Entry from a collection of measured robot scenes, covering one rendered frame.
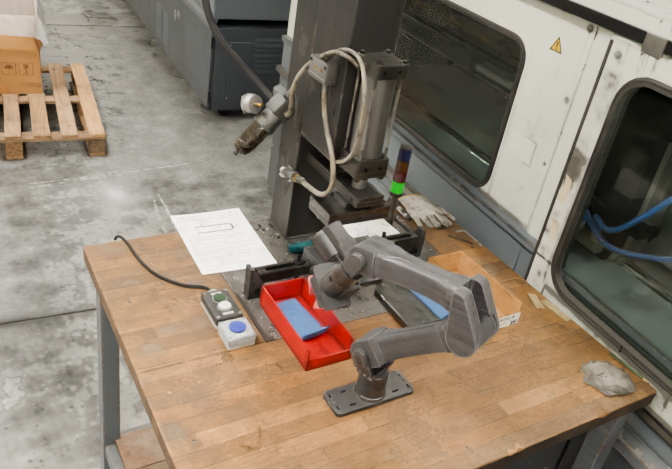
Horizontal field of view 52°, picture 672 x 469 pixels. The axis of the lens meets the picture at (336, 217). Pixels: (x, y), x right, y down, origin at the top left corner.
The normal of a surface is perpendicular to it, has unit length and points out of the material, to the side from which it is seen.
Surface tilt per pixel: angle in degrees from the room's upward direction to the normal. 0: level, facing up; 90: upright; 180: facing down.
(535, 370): 0
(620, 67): 90
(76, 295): 0
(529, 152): 90
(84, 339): 0
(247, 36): 90
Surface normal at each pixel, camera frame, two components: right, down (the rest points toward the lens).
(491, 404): 0.15, -0.85
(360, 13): 0.49, 0.51
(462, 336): -0.63, 0.30
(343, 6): -0.86, 0.14
